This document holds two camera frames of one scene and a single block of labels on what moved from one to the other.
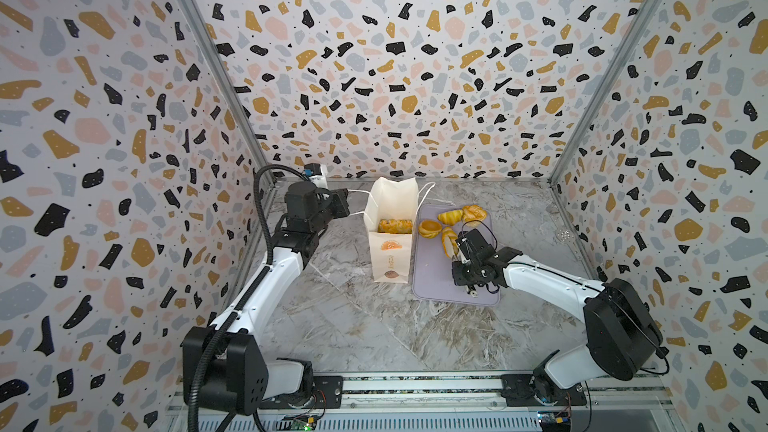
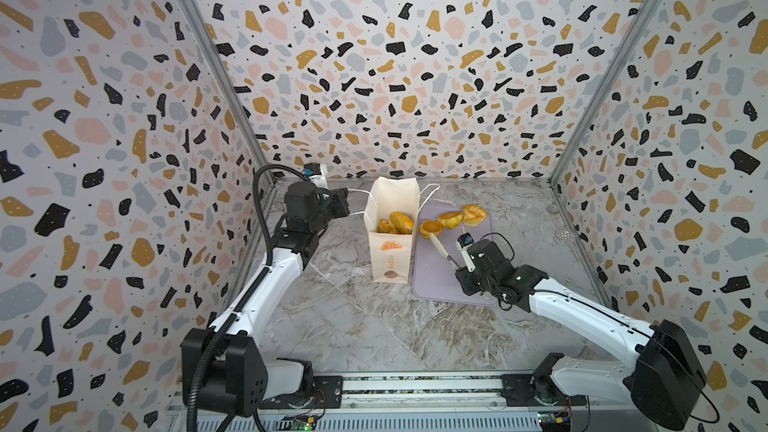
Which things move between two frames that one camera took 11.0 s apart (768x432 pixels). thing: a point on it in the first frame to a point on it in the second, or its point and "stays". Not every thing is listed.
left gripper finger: (339, 202) stays
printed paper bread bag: (389, 199) stays
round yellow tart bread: (429, 229) stays
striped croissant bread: (449, 238) to (401, 222)
